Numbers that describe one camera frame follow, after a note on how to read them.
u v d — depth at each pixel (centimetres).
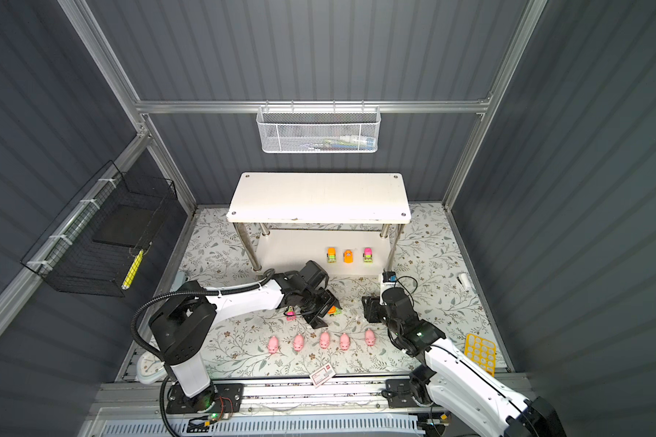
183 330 48
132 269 68
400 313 62
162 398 70
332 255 94
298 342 82
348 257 94
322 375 77
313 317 77
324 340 83
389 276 74
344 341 82
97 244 73
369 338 83
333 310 78
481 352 81
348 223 115
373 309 72
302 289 70
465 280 94
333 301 77
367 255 94
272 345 81
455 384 50
